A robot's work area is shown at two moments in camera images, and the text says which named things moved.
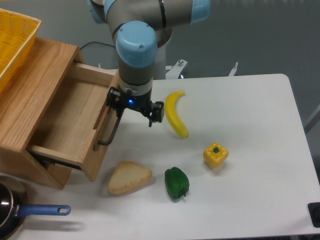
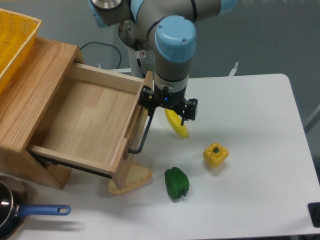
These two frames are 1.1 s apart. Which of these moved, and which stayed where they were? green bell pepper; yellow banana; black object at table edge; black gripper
Moved: black gripper
Stayed: green bell pepper; yellow banana; black object at table edge
